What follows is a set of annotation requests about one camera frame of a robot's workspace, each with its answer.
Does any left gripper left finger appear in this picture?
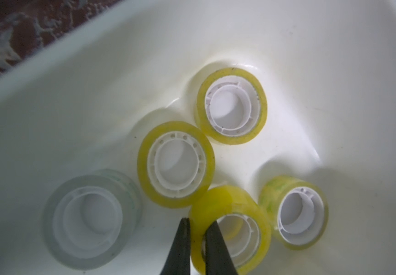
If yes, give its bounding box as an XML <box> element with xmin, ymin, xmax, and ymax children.
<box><xmin>160</xmin><ymin>218</ymin><xmax>191</xmax><ymax>275</ymax></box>

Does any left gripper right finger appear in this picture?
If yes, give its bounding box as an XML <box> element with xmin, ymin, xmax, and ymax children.
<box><xmin>205</xmin><ymin>221</ymin><xmax>238</xmax><ymax>275</ymax></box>

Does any yellow tape roll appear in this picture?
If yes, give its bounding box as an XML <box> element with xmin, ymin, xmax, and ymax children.
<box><xmin>189</xmin><ymin>185</ymin><xmax>272</xmax><ymax>275</ymax></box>
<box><xmin>137</xmin><ymin>121</ymin><xmax>216</xmax><ymax>209</ymax></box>
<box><xmin>194</xmin><ymin>67</ymin><xmax>267</xmax><ymax>145</ymax></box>
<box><xmin>259</xmin><ymin>175</ymin><xmax>329</xmax><ymax>250</ymax></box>

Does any white plastic storage box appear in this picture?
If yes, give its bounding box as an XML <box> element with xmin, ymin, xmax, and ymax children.
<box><xmin>0</xmin><ymin>1</ymin><xmax>396</xmax><ymax>275</ymax></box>

